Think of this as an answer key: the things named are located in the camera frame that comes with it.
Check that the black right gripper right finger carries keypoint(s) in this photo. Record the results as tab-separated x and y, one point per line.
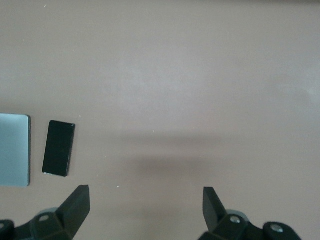
213	212

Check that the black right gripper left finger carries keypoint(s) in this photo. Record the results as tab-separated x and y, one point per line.
72	212

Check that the black smartphone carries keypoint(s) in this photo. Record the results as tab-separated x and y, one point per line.
58	148

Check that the silver closed laptop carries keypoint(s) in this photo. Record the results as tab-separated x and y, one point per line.
13	150

